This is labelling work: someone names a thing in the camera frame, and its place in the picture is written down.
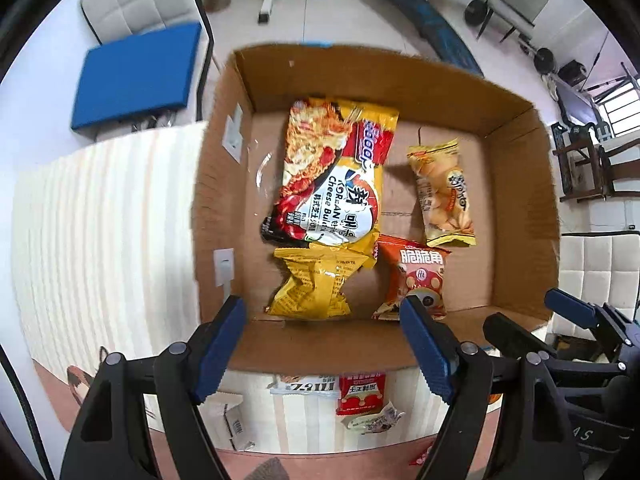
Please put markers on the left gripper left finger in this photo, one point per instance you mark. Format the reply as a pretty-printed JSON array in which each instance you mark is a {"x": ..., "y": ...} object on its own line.
[{"x": 111, "y": 437}]

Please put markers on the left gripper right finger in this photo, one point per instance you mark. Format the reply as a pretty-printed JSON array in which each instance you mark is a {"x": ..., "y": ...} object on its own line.
[{"x": 534, "y": 439}]

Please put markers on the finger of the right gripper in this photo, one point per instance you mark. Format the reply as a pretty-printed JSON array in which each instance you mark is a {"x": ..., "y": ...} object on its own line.
[
  {"x": 585, "y": 309},
  {"x": 518, "y": 346}
]

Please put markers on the red spicy strip packet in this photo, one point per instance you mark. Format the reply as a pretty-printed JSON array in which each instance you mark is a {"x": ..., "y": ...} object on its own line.
[{"x": 361, "y": 394}]

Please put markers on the orange-red panda snack packet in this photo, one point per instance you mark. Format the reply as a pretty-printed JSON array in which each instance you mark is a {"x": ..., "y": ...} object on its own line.
[{"x": 417, "y": 270}]

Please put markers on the yellow bun snack packet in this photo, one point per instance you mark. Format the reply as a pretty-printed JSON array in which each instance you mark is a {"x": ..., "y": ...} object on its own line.
[{"x": 442, "y": 193}]

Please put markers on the large instant noodle packet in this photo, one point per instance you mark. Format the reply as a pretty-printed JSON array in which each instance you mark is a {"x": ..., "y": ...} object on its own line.
[{"x": 332, "y": 179}]

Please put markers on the white quilted chair right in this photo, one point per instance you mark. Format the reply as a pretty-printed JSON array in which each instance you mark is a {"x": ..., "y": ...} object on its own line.
[{"x": 602, "y": 268}]

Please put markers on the small red snack packet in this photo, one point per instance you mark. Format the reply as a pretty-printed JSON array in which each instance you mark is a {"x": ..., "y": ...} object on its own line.
[{"x": 423, "y": 456}]

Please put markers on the small white candy packet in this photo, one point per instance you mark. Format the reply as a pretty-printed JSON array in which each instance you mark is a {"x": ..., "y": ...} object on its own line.
[{"x": 374, "y": 423}]

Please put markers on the white tissue packet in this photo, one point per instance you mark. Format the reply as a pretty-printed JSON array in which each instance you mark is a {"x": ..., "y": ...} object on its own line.
[{"x": 223, "y": 420}]

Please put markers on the dark wooden chair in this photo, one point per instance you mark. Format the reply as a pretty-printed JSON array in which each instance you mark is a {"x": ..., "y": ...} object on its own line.
[{"x": 604, "y": 173}]

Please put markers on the white oat cookie packet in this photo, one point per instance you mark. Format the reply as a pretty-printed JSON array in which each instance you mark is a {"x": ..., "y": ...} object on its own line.
[{"x": 324, "y": 386}]

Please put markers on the black fleece clothing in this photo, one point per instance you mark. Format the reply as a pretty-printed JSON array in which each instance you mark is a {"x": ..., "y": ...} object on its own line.
[{"x": 271, "y": 469}]

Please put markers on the open cardboard milk box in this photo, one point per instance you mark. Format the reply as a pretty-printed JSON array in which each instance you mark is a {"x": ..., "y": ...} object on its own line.
[{"x": 505, "y": 156}]

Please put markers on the dark blue weight bench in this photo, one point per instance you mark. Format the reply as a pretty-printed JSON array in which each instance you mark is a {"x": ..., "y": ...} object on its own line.
[{"x": 438, "y": 33}]

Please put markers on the white chair with blue cushion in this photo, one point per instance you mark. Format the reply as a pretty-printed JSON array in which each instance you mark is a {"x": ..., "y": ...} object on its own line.
[{"x": 148, "y": 69}]

